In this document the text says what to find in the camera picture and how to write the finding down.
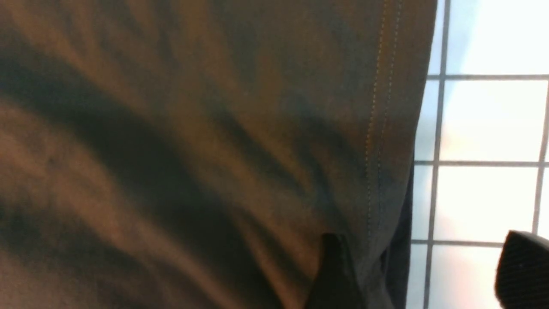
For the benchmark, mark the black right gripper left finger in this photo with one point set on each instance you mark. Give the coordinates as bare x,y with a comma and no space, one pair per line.
336,285

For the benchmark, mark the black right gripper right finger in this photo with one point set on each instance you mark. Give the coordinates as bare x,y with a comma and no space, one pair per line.
522,277

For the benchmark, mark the dark gray long-sleeved shirt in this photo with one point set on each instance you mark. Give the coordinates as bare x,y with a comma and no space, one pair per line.
190,154

